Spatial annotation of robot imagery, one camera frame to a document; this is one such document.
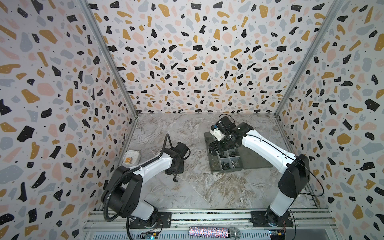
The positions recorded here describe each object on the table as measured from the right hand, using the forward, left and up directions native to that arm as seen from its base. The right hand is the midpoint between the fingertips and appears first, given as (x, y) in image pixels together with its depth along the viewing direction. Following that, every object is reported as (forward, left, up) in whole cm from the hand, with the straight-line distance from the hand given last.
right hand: (213, 146), depth 81 cm
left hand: (-7, +20, -13) cm, 25 cm away
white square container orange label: (0, +50, -14) cm, 52 cm away
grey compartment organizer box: (+1, -14, -17) cm, 22 cm away
